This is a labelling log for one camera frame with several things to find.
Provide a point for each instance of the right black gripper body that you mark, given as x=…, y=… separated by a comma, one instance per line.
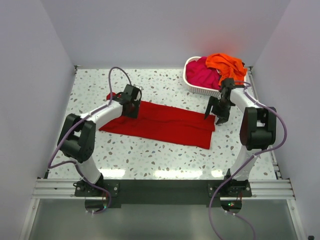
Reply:
x=221, y=109

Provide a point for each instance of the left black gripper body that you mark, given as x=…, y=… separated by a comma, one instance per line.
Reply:
x=134, y=109

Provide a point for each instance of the red t shirt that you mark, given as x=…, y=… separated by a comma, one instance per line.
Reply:
x=166, y=124

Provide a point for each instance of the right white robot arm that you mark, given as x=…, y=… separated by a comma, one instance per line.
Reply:
x=257, y=131

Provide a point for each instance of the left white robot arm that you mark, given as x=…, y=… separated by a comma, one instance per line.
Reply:
x=78, y=134

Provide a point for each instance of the white laundry basket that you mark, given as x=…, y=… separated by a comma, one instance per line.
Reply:
x=202, y=90

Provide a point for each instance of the magenta t shirt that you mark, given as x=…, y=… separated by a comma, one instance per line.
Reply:
x=198, y=74

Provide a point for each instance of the orange t shirt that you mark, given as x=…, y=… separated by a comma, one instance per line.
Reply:
x=229, y=67

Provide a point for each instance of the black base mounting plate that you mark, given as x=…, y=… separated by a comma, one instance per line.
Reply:
x=116, y=193

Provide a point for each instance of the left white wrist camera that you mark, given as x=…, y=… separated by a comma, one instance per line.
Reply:
x=139, y=87

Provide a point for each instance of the aluminium frame rail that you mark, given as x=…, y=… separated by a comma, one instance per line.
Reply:
x=256, y=189

